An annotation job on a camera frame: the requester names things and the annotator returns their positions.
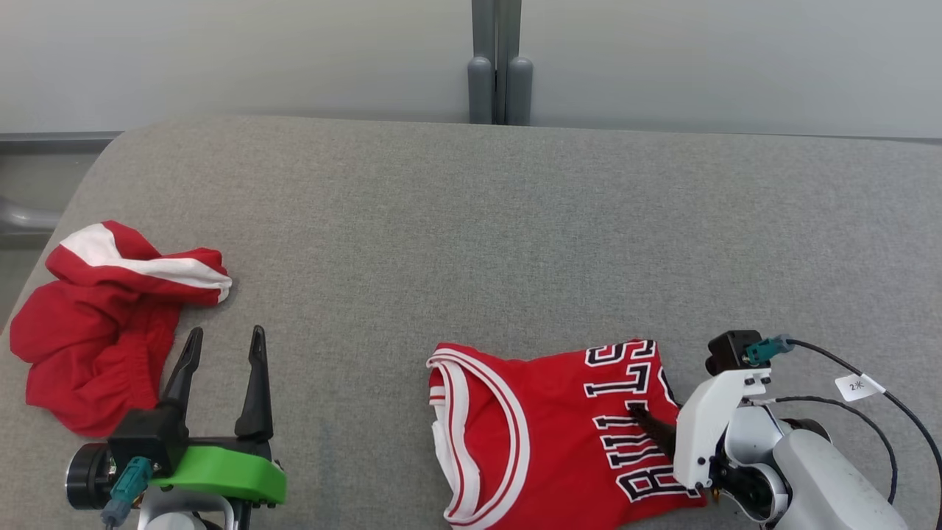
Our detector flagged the grey fabric sofa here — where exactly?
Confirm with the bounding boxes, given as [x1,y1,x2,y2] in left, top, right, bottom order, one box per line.
[0,114,942,530]

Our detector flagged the thin black cable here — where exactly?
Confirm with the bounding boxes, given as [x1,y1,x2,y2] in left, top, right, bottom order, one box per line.
[768,395,897,504]

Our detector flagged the black cable with white tag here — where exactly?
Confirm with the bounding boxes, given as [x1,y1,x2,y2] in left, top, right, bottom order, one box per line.
[787,339,942,516]

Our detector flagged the red shorts with white stripe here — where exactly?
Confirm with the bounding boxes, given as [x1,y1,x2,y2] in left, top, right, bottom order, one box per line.
[9,219,233,439]

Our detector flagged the grey partition base rail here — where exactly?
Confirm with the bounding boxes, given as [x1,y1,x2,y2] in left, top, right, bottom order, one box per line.
[0,131,123,155]

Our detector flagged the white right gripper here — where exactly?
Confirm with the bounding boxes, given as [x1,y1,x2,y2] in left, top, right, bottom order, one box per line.
[629,367,773,494]

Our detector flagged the teal left camera connector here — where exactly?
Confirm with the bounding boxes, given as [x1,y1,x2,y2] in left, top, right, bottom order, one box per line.
[102,456,153,528]

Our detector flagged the grey partition post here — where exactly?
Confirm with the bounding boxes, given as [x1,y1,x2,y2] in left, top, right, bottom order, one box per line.
[467,0,534,126]

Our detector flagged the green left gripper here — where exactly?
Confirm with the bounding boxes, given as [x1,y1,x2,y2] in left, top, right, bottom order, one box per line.
[65,325,288,509]

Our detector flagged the teal right camera connector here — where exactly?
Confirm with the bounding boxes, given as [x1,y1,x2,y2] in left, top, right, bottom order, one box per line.
[743,335,796,367]

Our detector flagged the white paper cable tag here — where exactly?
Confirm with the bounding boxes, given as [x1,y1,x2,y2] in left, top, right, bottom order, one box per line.
[835,373,887,403]

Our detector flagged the red Bulls jersey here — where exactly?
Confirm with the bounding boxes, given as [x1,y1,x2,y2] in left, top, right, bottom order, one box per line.
[427,337,708,530]

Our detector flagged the teal camera connector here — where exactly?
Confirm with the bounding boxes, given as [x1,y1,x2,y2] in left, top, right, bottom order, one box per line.
[743,335,796,367]
[102,456,153,528]

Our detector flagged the grey metal tube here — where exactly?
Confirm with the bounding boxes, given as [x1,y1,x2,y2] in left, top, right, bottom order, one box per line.
[0,195,63,233]

